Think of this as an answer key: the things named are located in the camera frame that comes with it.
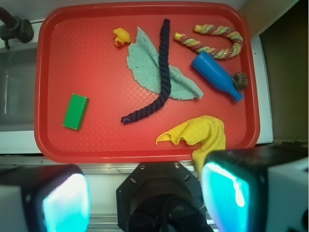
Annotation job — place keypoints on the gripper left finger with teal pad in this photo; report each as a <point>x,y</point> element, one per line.
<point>48,198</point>

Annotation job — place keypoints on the red plastic tray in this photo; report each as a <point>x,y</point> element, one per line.
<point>76,54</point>

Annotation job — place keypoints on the green rectangular block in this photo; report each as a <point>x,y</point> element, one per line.
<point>75,112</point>

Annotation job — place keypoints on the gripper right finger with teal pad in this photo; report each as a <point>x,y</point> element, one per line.
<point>260,189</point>

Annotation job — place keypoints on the black octagonal mount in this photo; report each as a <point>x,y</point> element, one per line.
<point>161,197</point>

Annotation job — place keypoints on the black faucet fixture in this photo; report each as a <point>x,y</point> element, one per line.
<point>15,28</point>

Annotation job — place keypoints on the multicolour twisted rope toy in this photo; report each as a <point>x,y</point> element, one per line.
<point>220,42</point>

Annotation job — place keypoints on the yellow rubber duck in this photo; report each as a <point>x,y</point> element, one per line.
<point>121,37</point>

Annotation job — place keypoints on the teal microfiber cloth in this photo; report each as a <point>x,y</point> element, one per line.
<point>142,60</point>

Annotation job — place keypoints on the blue plastic bottle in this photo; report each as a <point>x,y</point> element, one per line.
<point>210,69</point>

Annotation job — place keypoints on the yellow microfiber cloth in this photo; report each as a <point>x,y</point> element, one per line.
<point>207,131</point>

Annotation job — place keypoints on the brown fuzzy ball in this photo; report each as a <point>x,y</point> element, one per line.
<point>240,81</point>

